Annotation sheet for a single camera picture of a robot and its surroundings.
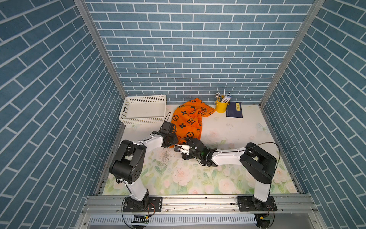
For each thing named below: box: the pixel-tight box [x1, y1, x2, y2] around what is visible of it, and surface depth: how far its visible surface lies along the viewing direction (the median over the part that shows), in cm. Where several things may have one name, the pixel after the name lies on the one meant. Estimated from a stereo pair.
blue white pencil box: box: [221, 95, 232, 104], surface depth 107 cm
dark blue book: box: [225, 101, 244, 118], surface depth 118 cm
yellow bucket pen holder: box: [214, 100, 230, 114], surface depth 114 cm
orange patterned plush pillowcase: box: [169, 98, 217, 148], surface depth 110 cm
